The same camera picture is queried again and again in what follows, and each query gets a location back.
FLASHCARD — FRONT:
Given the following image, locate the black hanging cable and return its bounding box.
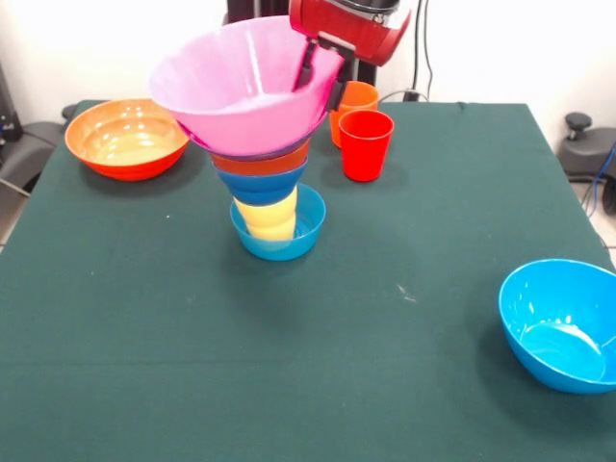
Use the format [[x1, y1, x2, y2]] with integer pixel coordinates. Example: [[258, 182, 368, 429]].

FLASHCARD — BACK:
[[412, 0, 435, 103]]

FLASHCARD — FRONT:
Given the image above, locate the large orange bowl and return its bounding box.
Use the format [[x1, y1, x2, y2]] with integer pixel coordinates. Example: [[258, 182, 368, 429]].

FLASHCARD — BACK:
[[64, 98, 191, 182]]

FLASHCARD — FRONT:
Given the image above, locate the small dark blue bowl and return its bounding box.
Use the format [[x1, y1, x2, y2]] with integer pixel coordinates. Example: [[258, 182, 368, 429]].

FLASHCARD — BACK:
[[213, 158, 310, 207]]

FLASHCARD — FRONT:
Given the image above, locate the large light blue bowl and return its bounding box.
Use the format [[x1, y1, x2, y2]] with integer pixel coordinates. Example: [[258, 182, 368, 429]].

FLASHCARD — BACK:
[[498, 258, 616, 396]]

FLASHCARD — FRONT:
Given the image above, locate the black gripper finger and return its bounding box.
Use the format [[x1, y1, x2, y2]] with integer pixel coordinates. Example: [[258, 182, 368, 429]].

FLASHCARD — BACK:
[[292, 40, 320, 92], [317, 32, 358, 113]]

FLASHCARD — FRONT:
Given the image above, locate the blue cable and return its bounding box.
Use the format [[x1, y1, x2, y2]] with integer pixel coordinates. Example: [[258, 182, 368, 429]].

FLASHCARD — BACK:
[[581, 143, 616, 254]]

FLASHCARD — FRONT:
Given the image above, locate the dark green table cloth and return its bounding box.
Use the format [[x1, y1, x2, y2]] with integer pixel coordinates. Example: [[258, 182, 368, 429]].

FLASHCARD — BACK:
[[0, 99, 616, 462]]

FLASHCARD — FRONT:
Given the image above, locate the yellow cup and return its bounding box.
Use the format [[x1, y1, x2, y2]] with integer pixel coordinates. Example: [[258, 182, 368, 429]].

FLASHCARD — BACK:
[[233, 186, 299, 242]]

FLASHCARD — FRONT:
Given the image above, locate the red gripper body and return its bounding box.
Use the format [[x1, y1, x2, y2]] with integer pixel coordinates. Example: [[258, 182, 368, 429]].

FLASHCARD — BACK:
[[288, 0, 414, 67]]

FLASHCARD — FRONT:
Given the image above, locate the large pink bowl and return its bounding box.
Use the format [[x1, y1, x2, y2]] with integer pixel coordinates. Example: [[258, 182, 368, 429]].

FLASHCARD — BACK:
[[147, 14, 347, 158]]

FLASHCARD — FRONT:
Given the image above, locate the small orange bowl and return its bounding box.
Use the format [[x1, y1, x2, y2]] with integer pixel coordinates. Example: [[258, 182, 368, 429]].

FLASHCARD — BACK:
[[210, 141, 311, 177]]

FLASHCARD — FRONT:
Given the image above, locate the red cup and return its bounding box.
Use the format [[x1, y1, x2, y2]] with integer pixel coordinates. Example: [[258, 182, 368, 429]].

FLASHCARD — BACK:
[[338, 110, 396, 183]]

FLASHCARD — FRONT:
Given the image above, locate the orange cup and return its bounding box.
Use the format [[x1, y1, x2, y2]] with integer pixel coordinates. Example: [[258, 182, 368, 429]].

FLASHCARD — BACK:
[[328, 80, 380, 149]]

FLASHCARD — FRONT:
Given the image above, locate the small light blue bowl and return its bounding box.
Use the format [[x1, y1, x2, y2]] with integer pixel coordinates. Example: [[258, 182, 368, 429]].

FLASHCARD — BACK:
[[228, 182, 327, 262]]

